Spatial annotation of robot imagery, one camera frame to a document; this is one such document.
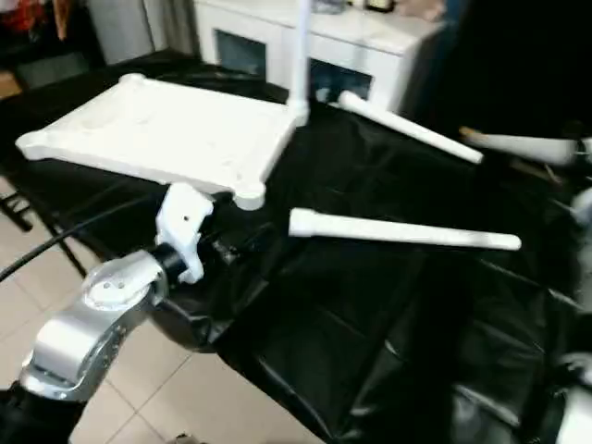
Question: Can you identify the black work surface mat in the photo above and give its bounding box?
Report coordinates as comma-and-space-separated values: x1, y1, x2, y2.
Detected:
0, 51, 592, 444

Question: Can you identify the white glass-door cabinet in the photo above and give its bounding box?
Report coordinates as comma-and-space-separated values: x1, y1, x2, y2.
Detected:
192, 0, 445, 117

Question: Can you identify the dark black cabinet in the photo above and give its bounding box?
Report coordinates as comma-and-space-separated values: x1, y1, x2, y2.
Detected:
407, 0, 592, 140

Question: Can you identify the red wire bundle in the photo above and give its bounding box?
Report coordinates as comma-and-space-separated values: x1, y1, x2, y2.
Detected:
0, 0, 70, 43

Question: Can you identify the small grey cabinet ornament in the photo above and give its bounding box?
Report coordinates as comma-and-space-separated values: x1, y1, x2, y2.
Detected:
310, 0, 348, 15

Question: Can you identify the brown cardboard box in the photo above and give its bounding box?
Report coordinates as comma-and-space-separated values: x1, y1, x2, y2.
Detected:
0, 69, 24, 101

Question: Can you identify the grey curtain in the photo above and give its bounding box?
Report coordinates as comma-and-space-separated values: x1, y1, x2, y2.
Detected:
139, 0, 200, 56

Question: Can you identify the grey metal table leg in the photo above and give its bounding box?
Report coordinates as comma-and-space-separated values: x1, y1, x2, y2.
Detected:
37, 208, 89, 278

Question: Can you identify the white plastic table top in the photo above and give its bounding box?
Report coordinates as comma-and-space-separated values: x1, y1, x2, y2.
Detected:
16, 74, 309, 211

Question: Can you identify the white plastic table leg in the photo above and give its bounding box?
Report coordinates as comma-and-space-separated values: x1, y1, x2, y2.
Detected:
288, 208, 524, 253
337, 91, 485, 166
460, 132, 592, 167
290, 0, 313, 126

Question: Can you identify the brown teddy bear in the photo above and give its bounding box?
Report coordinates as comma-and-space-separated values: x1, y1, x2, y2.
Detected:
398, 0, 445, 21

